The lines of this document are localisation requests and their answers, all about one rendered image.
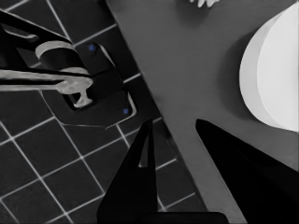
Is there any small white toothed gear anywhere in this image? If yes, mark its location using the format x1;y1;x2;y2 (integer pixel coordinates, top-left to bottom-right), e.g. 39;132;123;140
189;0;219;8

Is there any dark robot body with pale bars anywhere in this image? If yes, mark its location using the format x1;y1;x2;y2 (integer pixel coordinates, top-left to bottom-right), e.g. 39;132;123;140
0;8;138;129

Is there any large thick white disc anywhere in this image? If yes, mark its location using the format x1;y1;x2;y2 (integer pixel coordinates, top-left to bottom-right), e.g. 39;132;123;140
238;1;299;133

